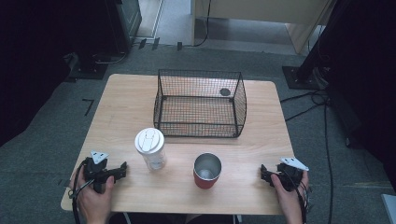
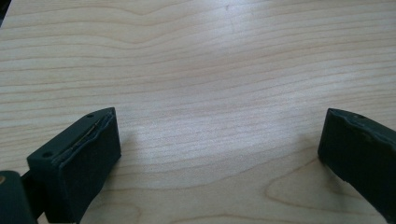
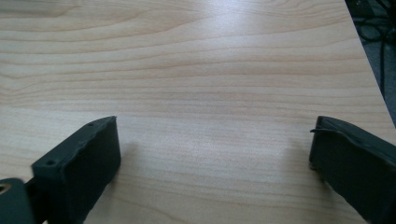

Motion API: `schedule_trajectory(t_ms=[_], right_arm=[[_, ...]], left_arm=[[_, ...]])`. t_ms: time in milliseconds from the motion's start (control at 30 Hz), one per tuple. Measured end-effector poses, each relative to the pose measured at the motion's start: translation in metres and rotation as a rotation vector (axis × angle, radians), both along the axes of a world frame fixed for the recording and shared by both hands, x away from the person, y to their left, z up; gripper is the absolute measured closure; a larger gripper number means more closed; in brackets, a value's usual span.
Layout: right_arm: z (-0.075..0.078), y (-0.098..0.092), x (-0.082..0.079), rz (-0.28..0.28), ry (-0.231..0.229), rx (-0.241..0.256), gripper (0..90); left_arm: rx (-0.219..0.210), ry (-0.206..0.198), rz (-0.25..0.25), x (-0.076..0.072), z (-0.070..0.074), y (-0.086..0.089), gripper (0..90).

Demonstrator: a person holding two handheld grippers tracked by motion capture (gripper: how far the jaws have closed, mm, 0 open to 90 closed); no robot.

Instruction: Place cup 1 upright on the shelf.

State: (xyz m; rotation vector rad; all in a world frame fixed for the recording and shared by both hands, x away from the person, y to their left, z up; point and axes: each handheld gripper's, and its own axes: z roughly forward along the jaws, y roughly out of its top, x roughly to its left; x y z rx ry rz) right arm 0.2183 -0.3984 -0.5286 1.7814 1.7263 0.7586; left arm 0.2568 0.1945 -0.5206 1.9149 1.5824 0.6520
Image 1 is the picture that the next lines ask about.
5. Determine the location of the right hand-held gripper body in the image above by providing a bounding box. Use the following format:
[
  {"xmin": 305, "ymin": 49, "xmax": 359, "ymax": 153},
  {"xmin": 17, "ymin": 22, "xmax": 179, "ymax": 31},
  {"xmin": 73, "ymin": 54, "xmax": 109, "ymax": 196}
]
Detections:
[{"xmin": 273, "ymin": 157, "xmax": 310, "ymax": 192}]

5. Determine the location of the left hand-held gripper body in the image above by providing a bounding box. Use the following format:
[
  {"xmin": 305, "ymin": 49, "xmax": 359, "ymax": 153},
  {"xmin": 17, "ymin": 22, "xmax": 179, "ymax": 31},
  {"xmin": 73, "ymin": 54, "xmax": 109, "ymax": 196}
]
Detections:
[{"xmin": 82, "ymin": 150, "xmax": 110, "ymax": 194}]

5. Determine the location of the person's right hand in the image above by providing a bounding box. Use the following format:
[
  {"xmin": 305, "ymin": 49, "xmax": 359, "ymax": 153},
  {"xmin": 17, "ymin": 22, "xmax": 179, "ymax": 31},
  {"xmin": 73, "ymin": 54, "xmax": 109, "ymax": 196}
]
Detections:
[{"xmin": 270, "ymin": 171, "xmax": 310, "ymax": 224}]

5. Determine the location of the person's left hand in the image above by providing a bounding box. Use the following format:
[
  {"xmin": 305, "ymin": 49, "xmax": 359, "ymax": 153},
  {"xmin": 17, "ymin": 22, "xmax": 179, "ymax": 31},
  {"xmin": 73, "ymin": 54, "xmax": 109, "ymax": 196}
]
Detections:
[{"xmin": 69, "ymin": 167, "xmax": 115, "ymax": 224}]

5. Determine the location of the clear cup with white lid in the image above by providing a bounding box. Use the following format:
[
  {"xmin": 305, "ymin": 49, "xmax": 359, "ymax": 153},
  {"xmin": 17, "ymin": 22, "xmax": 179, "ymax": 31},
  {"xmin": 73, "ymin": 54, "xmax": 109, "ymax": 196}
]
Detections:
[{"xmin": 134, "ymin": 127, "xmax": 167, "ymax": 171}]

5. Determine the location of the red steel-lined cup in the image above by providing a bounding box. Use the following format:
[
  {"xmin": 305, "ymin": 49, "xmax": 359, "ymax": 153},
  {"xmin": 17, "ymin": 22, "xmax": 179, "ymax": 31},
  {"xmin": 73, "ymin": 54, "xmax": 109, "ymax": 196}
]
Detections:
[{"xmin": 192, "ymin": 152, "xmax": 223, "ymax": 189}]

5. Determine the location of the black floor stand base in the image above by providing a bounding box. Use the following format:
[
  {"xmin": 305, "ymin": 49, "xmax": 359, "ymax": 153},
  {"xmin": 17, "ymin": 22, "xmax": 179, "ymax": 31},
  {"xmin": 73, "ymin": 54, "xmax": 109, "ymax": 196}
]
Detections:
[{"xmin": 64, "ymin": 52, "xmax": 110, "ymax": 82}]

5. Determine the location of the white box corner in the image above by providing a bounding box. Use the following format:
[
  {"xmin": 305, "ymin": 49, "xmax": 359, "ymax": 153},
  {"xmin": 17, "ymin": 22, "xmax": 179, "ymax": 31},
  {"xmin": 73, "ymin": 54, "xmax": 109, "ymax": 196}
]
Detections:
[{"xmin": 381, "ymin": 193, "xmax": 396, "ymax": 224}]

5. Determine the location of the dark cabinet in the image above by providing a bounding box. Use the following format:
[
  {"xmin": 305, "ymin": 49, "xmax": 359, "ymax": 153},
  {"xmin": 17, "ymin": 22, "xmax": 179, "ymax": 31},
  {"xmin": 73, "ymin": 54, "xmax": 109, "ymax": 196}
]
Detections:
[{"xmin": 104, "ymin": 0, "xmax": 143, "ymax": 55}]

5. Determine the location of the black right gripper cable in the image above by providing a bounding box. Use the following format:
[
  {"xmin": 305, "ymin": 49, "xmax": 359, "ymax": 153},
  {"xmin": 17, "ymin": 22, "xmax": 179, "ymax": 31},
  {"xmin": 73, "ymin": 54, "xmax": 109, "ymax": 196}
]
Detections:
[{"xmin": 290, "ymin": 174, "xmax": 313, "ymax": 224}]

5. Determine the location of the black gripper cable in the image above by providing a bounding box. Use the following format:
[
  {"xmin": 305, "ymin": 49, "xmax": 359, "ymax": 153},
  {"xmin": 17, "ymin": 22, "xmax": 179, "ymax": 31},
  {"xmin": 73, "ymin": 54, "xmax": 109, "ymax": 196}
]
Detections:
[
  {"xmin": 290, "ymin": 174, "xmax": 313, "ymax": 224},
  {"xmin": 67, "ymin": 159, "xmax": 95, "ymax": 224}
]

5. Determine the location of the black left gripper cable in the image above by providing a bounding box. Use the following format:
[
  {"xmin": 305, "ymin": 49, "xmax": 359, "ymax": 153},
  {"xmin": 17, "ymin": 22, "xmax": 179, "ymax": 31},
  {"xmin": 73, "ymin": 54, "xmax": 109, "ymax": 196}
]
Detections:
[{"xmin": 67, "ymin": 159, "xmax": 95, "ymax": 224}]

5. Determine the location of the black floor cable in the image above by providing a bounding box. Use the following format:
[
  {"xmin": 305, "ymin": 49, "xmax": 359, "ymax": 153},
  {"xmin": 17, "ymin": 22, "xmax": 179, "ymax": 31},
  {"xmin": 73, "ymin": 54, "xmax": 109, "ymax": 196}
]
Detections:
[
  {"xmin": 284, "ymin": 103, "xmax": 326, "ymax": 122},
  {"xmin": 279, "ymin": 89, "xmax": 328, "ymax": 105}
]

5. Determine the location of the black wire mesh basket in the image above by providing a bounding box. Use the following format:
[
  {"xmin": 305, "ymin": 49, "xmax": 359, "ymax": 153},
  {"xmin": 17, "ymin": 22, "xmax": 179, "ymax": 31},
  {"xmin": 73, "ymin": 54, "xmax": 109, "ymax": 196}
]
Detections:
[{"xmin": 152, "ymin": 68, "xmax": 248, "ymax": 139}]

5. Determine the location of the black stand with base plate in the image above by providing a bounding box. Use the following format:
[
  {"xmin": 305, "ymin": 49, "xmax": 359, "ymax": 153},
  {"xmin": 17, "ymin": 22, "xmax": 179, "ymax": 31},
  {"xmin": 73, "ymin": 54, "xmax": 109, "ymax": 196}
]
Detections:
[{"xmin": 281, "ymin": 18, "xmax": 331, "ymax": 91}]

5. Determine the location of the black hanging cable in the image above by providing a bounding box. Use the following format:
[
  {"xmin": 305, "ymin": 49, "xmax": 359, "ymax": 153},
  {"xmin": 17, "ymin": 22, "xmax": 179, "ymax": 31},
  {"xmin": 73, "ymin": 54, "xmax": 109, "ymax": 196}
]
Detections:
[{"xmin": 192, "ymin": 0, "xmax": 213, "ymax": 49}]

